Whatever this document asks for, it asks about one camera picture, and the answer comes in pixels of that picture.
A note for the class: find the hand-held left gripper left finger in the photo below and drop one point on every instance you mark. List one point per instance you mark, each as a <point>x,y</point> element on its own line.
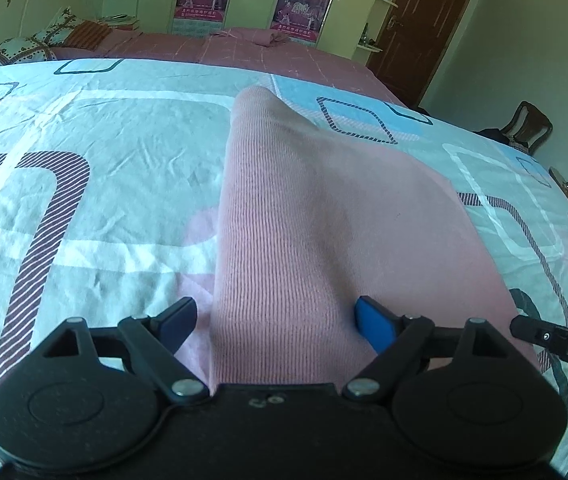
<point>179,317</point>

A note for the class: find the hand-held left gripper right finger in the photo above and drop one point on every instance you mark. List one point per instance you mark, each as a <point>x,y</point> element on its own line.
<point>375,322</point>

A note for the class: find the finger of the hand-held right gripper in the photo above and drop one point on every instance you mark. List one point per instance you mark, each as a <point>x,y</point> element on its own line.
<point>539,334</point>

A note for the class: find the pink knit sweater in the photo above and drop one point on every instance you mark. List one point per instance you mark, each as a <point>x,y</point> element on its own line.
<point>304,240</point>

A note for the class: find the light blue geometric bedsheet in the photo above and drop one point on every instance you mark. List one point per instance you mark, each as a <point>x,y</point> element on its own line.
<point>88,200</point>

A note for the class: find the dark cloth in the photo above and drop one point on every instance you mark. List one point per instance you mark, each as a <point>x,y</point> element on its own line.
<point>496,137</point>

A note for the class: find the wooden chair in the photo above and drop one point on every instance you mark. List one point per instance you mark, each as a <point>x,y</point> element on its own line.
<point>531,125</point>

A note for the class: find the pink checked bedsheet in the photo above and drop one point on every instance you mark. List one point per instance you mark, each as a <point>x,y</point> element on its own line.
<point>244,57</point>

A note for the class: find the crumpled pink cloth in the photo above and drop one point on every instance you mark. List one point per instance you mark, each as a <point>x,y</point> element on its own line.
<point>254,37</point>

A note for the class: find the orange striped pillow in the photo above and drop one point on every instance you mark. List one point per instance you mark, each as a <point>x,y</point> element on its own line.
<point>88,36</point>

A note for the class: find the brown wooden door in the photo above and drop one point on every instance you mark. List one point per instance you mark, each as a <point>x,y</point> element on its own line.
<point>424,30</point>

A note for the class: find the stack of books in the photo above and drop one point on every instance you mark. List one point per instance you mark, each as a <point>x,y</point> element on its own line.
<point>121,21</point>

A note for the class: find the floral patterned pillow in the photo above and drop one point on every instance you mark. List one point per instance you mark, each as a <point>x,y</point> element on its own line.
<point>58,25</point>
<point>11,52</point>

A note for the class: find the white corner wall shelf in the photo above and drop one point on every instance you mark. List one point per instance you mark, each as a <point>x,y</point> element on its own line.
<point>369,47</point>
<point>388,0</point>

